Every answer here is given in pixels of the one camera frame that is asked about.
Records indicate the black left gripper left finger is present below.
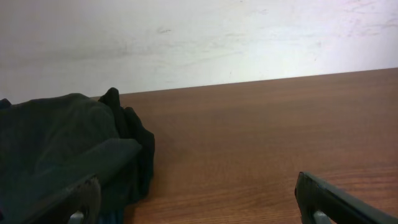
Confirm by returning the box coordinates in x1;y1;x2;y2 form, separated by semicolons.
19;175;101;223

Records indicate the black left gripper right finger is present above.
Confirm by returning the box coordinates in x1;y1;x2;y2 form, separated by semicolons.
295;172;397;224

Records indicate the dark navy folded garment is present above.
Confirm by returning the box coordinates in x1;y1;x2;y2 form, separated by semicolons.
97;209;124;224

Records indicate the black folded garment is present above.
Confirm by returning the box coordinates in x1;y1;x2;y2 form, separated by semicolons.
1;88;155;223

